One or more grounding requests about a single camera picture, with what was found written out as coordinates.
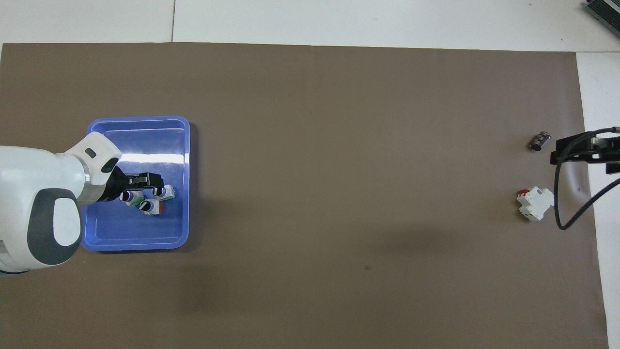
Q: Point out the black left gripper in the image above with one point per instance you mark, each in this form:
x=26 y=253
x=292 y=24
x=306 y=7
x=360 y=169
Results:
x=116 y=186

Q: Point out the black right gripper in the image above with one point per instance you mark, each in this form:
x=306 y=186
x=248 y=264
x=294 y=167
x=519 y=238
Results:
x=608 y=152

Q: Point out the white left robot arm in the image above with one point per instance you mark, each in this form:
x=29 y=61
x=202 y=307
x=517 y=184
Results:
x=29 y=169

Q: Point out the small black terminal block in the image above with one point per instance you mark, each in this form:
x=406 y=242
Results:
x=540 y=141

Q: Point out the blue plastic tray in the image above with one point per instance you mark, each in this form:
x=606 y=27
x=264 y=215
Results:
x=145 y=145

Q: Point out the white red circuit breaker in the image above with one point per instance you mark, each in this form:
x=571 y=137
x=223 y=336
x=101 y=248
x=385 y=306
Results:
x=535 y=203

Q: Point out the grey ribbed device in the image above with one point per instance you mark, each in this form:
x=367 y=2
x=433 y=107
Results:
x=605 y=14

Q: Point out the brown table mat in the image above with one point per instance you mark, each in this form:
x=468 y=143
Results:
x=339 y=145

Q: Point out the small white selector switch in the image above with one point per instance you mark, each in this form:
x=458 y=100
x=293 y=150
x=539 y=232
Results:
x=127 y=197

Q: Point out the selector switch red base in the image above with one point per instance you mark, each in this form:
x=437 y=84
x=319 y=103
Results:
x=147 y=207

